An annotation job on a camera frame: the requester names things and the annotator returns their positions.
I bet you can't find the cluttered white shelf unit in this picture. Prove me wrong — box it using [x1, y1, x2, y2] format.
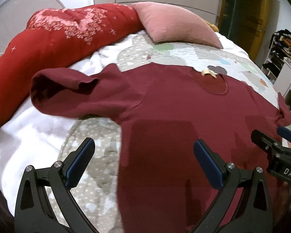
[261, 29, 291, 84]

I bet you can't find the white cabinet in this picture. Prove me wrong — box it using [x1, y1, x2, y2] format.
[274, 61, 291, 110]

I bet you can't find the wooden door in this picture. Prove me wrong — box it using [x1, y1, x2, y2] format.
[218, 0, 271, 61]

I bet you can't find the dark red small sweater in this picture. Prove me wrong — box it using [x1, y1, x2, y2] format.
[31, 63, 291, 232]

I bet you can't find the long red patterned bolster pillow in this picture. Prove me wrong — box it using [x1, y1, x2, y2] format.
[0, 3, 143, 127]

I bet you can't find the round grey headboard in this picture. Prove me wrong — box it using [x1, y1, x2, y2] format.
[0, 0, 64, 57]

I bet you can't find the pink ribbed cushion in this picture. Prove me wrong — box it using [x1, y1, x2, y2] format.
[131, 2, 223, 49]

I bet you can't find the white fluffy blanket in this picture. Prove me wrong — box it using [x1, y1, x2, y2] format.
[0, 46, 127, 216]

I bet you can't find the yellow plush toy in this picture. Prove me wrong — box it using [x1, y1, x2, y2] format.
[205, 20, 219, 32]

